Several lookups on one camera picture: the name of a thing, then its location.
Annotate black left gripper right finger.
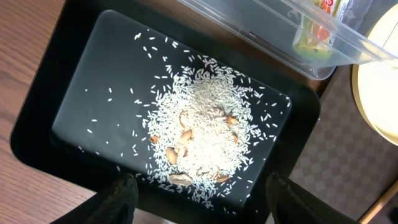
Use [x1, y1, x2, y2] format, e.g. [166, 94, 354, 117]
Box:
[266, 173, 358, 224]

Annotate clear plastic bin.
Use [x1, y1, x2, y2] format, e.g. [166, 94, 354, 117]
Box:
[180, 0, 397, 80]

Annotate yellow plate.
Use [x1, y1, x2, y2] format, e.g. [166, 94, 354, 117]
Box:
[351, 5, 397, 145]

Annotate rice and nut scraps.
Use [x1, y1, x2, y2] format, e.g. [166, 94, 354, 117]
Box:
[77, 30, 292, 215]

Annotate green snack wrapper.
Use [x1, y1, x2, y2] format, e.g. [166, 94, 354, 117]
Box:
[292, 0, 350, 60]

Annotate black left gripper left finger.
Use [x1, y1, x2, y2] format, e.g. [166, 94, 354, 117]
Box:
[49, 172, 139, 224]

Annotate wooden chopstick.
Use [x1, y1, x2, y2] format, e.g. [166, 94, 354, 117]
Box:
[358, 180, 397, 224]

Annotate black food waste tray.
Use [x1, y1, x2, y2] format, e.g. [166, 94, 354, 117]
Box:
[10, 1, 320, 223]

